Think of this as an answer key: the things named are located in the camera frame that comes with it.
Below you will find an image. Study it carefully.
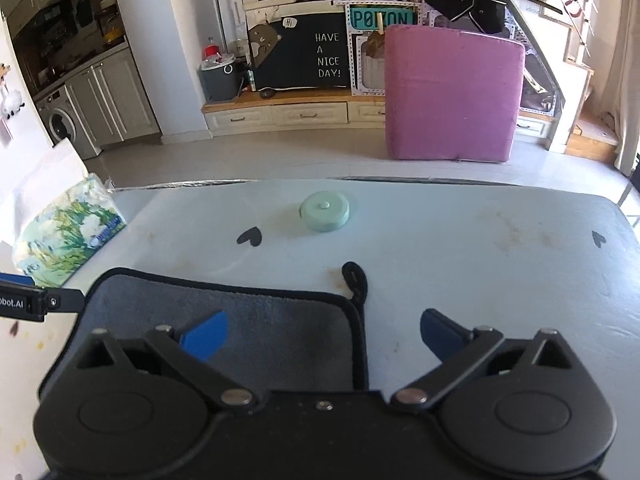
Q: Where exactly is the white pegboard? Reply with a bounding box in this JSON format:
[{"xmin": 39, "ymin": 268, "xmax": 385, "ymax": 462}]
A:
[{"xmin": 344, "ymin": 2, "xmax": 427, "ymax": 97}]

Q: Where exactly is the white plastic bag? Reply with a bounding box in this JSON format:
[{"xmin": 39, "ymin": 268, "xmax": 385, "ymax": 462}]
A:
[{"xmin": 0, "ymin": 137, "xmax": 92, "ymax": 257}]

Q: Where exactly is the floral tissue pack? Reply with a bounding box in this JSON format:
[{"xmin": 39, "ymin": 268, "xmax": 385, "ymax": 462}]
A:
[{"xmin": 11, "ymin": 172, "xmax": 127, "ymax": 289}]

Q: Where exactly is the white kitchen cabinet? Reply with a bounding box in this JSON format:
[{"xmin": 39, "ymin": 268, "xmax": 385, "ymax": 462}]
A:
[{"xmin": 64, "ymin": 41, "xmax": 162, "ymax": 149}]

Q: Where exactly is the grey trash bin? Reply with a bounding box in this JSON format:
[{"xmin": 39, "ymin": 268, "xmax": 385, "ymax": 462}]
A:
[{"xmin": 198, "ymin": 55, "xmax": 243, "ymax": 102}]

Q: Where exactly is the grey towel with black edge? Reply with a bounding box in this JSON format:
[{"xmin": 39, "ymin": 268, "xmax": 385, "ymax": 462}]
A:
[{"xmin": 44, "ymin": 261, "xmax": 371, "ymax": 461}]

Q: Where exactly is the white plush toy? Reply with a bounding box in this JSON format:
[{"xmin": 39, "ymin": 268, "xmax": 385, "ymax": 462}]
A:
[{"xmin": 0, "ymin": 62, "xmax": 27, "ymax": 122}]

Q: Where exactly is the pink cushion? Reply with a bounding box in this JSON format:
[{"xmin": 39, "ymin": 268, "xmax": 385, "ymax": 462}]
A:
[{"xmin": 383, "ymin": 23, "xmax": 526, "ymax": 164}]

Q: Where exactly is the grey washing machine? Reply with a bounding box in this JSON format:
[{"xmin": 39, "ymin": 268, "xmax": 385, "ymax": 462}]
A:
[{"xmin": 34, "ymin": 85, "xmax": 102, "ymax": 161}]

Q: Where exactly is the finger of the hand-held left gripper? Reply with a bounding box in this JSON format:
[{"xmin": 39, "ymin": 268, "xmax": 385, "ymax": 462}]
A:
[{"xmin": 43, "ymin": 289, "xmax": 86, "ymax": 314}]

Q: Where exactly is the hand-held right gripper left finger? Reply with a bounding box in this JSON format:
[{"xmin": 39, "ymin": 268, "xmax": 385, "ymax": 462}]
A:
[{"xmin": 74, "ymin": 311, "xmax": 262, "ymax": 409}]

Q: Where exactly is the white drawer platform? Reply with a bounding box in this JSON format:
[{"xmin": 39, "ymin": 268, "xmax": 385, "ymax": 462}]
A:
[{"xmin": 202, "ymin": 91, "xmax": 551, "ymax": 139}]

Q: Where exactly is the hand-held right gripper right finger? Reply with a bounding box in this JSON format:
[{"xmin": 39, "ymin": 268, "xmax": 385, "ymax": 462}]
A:
[{"xmin": 389, "ymin": 309, "xmax": 579, "ymax": 409}]

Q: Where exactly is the brown paper bag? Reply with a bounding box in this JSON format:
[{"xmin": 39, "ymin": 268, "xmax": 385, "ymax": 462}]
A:
[{"xmin": 366, "ymin": 30, "xmax": 389, "ymax": 59}]

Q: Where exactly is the beige curtain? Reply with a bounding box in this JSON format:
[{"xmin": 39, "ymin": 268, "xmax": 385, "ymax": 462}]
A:
[{"xmin": 611, "ymin": 45, "xmax": 640, "ymax": 177}]

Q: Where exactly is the teal sign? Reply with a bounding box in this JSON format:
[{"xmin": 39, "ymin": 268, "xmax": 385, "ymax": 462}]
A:
[{"xmin": 349, "ymin": 5, "xmax": 419, "ymax": 31}]

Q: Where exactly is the mint green round tape measure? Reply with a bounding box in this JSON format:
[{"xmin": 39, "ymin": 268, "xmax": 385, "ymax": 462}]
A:
[{"xmin": 299, "ymin": 190, "xmax": 354, "ymax": 234}]

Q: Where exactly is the wooden staircase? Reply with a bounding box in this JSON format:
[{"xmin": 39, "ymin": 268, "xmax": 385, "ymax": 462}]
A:
[{"xmin": 507, "ymin": 0, "xmax": 623, "ymax": 162}]

